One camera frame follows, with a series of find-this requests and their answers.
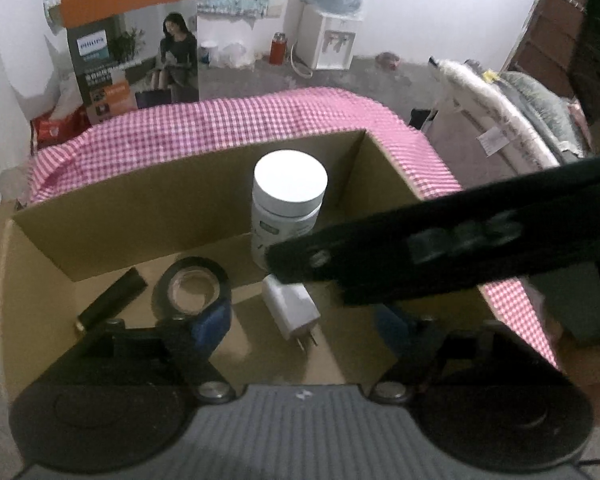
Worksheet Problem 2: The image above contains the brown cardboard box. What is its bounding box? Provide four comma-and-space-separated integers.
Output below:
0, 129, 503, 406

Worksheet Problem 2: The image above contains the black lipstick tube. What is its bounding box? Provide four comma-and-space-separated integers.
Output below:
76, 267, 147, 333

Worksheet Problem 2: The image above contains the grey blanket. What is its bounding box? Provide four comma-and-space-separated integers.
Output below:
500, 70, 593, 161

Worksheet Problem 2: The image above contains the red snack bag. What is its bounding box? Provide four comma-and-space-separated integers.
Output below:
30, 107, 88, 151

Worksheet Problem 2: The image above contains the white fleece blanket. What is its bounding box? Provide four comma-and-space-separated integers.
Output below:
428, 56, 561, 171

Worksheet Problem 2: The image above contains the red thermos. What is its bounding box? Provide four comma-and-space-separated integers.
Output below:
269, 31, 287, 66

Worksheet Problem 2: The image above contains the white water dispenser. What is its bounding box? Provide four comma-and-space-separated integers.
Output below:
296, 4, 358, 71

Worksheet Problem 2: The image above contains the black tape roll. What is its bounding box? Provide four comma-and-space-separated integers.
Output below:
151, 256, 232, 321

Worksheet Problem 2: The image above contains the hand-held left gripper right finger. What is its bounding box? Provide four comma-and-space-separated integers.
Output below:
370, 305, 536, 405

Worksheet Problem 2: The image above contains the grey bed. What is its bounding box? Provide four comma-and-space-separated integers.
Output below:
422, 107, 546, 201

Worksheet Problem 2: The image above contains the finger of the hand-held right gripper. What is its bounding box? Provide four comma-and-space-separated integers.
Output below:
265, 205, 416, 306

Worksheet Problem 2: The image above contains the pink checkered tablecloth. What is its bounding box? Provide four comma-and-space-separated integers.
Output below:
27, 86, 563, 371

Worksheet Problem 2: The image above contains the white charger plug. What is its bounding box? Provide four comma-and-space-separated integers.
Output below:
261, 274, 322, 352

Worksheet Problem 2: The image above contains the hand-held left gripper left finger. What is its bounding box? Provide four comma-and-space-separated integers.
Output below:
72, 300, 236, 405

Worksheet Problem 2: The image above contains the white supplement bottle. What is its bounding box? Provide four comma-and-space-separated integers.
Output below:
250, 150, 329, 271

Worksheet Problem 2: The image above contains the white curtain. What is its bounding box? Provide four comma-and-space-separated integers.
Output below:
0, 0, 71, 221

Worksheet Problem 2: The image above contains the pink garment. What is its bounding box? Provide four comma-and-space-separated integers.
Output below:
567, 100, 588, 131

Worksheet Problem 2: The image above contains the brown wooden door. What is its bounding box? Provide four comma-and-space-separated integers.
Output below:
502, 0, 600, 126

